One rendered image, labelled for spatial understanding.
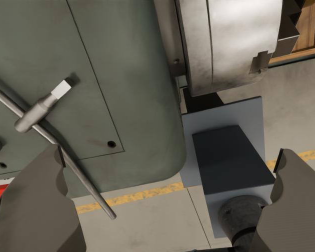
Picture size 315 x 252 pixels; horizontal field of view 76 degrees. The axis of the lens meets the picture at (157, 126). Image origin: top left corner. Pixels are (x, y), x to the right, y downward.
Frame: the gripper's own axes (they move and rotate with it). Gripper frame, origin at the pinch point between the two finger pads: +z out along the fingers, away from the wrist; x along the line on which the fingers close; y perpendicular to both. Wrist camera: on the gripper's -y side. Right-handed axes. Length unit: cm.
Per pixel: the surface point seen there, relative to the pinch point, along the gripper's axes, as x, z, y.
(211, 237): 53, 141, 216
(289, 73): 88, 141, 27
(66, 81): -13.3, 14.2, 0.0
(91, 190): -13.3, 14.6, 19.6
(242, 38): 9.8, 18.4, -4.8
